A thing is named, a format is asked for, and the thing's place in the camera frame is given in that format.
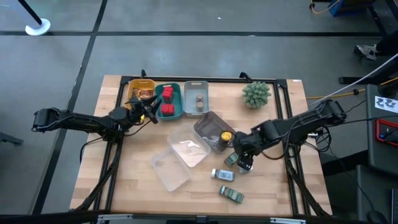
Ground yellow plastic bin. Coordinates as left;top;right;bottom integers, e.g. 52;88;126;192
126;78;156;111

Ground black metal stand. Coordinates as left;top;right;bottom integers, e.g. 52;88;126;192
338;55;398;85
366;0;398;35

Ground dark grey cabinet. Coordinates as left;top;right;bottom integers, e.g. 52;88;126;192
356;164;398;224

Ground light grey plastic bin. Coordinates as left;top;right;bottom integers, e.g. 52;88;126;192
183;80;210;118

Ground green herb jar grey lid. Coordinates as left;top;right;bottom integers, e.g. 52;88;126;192
223;151;239;167

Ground person's shoe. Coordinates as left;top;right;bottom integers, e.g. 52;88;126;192
353;44;379;62

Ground red framed device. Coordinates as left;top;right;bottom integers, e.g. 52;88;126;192
374;118;398;147

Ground everything bagel seasoning jar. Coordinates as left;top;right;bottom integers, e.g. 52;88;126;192
211;168;236;182

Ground red cube block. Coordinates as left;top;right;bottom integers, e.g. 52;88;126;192
162;86;174;103

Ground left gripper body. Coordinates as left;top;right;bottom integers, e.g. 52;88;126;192
115;103;146;124

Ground grey cart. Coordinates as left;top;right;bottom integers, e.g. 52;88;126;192
363;83;398;177

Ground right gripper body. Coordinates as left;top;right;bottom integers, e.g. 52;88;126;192
233;131;262;157

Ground smoky transparent plastic bin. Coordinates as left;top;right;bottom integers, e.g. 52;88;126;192
193;111;238;155

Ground silver metal bracket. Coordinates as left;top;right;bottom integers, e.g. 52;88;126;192
98;213;133;223
270;217;307;224

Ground blue box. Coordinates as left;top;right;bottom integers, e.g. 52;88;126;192
328;0;376;17

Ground person's leg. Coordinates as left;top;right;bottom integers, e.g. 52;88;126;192
375;30;398;57

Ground grey metal foot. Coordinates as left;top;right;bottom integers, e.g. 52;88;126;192
0;132;24;146

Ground yellow extension cable black plug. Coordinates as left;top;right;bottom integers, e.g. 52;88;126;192
306;79;398;100

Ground teal plastic bin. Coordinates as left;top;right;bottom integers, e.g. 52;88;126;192
154;82;184;121

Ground white printed paper sheet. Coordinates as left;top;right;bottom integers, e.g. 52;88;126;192
374;95;398;114

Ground white cable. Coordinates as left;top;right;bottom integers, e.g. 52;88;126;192
307;52;398;106

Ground yellow hanging cable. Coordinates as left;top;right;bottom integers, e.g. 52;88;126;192
309;0;343;16

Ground green artificial succulent plant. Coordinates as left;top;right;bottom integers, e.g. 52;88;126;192
242;81;272;109

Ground black pole white round base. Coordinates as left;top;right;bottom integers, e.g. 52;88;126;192
17;0;52;36

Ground dark jar yellow lid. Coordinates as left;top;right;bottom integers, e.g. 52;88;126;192
219;130;234;147

